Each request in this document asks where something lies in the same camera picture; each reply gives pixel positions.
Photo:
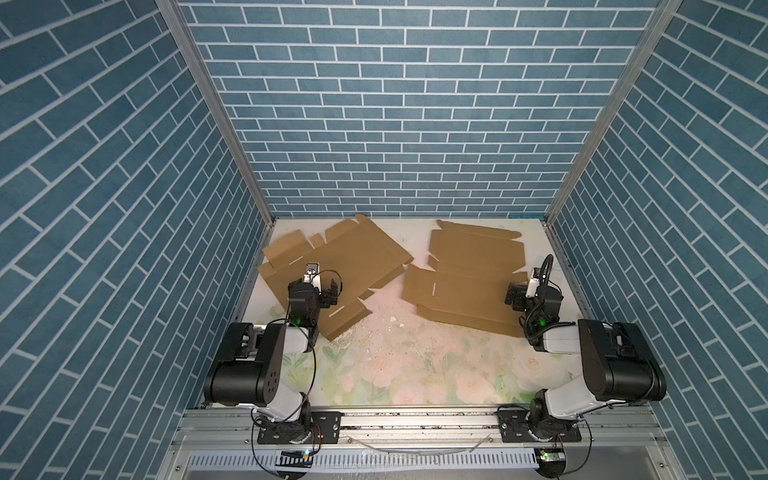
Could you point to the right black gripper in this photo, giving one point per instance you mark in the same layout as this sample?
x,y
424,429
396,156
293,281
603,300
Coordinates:
x,y
519,297

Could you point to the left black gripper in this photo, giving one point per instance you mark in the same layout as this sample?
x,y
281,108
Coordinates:
x,y
325,294

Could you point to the cardboard box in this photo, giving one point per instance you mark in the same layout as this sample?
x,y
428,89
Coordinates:
x,y
354,252
469,271

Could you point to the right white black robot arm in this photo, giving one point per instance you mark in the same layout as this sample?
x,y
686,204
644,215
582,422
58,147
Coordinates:
x,y
617,364

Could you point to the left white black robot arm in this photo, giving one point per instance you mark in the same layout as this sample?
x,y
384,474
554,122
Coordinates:
x,y
246,370

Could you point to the right green circuit board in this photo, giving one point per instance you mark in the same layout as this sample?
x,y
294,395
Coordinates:
x,y
551,455

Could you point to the green circuit board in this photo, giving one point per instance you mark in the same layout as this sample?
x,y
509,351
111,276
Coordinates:
x,y
294,459
551,455

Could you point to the left green circuit board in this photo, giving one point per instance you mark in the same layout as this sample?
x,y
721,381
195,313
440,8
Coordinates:
x,y
294,459

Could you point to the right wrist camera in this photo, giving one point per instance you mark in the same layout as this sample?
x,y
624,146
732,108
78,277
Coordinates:
x,y
532,287

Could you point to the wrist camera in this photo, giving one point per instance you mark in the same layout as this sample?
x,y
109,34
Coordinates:
x,y
312,275
532,287

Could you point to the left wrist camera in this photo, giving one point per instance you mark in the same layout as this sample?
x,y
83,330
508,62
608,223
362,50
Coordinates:
x,y
312,275

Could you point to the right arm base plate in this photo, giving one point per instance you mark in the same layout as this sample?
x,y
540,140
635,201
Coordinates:
x,y
518,425

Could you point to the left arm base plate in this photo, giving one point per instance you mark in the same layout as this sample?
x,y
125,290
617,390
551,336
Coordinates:
x,y
318,427

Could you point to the aluminium mounting rail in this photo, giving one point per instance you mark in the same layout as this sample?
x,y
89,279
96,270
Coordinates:
x,y
461,442

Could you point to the left aluminium corner post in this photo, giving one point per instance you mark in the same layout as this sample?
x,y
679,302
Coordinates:
x,y
180,31

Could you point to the aluminium corner post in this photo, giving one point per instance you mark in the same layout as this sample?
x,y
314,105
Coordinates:
x,y
180,31
657,25

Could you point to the right aluminium corner post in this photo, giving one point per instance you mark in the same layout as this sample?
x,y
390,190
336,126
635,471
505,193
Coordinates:
x,y
657,25

